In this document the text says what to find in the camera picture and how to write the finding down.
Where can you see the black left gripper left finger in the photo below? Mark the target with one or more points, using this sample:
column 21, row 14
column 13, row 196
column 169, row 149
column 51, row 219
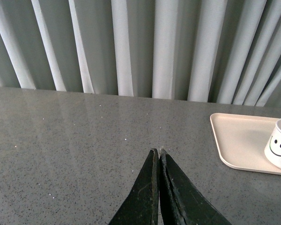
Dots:
column 141, row 205

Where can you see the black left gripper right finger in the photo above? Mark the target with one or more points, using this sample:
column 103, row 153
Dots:
column 180, row 201

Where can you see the white mug with black handle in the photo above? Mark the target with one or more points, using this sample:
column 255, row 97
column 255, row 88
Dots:
column 273, row 147

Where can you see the beige rectangular plastic tray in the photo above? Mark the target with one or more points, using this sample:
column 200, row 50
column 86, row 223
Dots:
column 241, row 139

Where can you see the grey pleated curtain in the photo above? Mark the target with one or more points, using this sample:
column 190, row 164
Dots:
column 220, row 51

